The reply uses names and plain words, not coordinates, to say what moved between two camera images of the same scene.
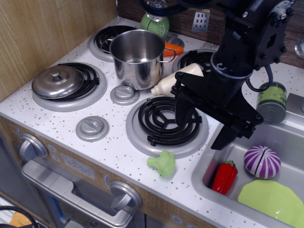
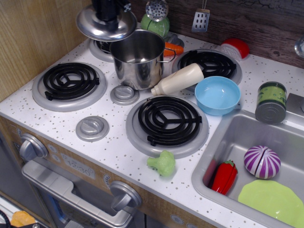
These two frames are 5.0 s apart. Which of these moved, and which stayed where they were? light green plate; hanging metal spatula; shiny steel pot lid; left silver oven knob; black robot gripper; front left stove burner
Moved: black robot gripper; shiny steel pot lid
Stayed: light green plate; front left stove burner; hanging metal spatula; left silver oven knob
